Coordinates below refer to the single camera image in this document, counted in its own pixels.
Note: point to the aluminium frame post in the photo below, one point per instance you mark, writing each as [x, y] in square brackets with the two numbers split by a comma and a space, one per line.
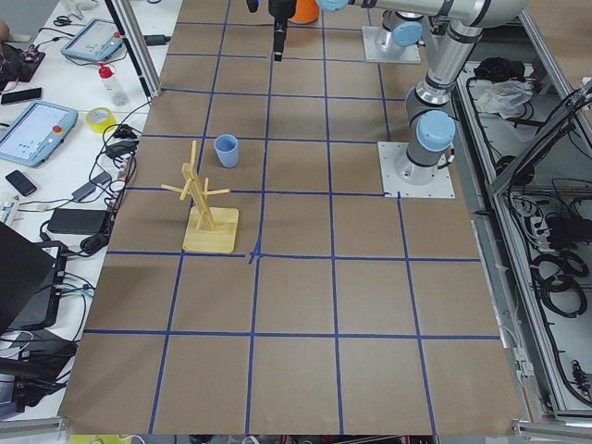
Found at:
[125, 20]

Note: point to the black smartphone lower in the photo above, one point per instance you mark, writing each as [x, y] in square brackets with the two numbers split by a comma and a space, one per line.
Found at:
[21, 183]

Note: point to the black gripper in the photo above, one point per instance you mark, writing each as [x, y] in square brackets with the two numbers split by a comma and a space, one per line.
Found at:
[279, 9]

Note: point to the black laptop computer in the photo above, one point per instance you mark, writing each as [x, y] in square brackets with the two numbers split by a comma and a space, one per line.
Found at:
[30, 275]

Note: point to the black smartphone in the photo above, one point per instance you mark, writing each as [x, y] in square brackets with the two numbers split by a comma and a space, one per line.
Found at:
[9, 98]
[21, 183]

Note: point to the upper teach pendant tablet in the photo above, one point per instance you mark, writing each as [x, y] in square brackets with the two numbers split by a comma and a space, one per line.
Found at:
[96, 41]

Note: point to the teach pendant tablet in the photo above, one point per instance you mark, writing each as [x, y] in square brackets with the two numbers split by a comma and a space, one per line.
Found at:
[37, 132]
[96, 41]

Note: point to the white squeeze bottle red cap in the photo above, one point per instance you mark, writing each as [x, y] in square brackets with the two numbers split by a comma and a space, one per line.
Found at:
[115, 90]

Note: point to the wooden mug tree stand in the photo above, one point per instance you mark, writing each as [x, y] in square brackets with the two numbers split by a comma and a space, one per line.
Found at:
[209, 229]

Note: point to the yellow tape roll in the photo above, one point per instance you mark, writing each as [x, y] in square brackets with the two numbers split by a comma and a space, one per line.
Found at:
[100, 119]

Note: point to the orange tin can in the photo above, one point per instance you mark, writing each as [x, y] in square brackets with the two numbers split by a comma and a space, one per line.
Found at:
[306, 12]

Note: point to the black scissors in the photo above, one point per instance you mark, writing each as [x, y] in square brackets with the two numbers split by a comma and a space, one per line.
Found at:
[67, 20]

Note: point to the light blue plastic cup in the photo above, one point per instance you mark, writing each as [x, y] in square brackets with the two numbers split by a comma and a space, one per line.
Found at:
[227, 150]

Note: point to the black smartphone upper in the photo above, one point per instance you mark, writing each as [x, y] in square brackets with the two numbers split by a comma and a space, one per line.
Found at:
[9, 98]

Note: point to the white crumpled cloth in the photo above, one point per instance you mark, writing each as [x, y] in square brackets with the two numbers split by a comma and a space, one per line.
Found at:
[506, 98]

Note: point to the lower teach pendant tablet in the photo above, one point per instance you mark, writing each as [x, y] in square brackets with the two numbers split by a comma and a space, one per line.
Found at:
[37, 132]

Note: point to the black power adapter brick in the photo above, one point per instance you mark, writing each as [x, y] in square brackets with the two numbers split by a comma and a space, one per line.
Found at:
[76, 221]

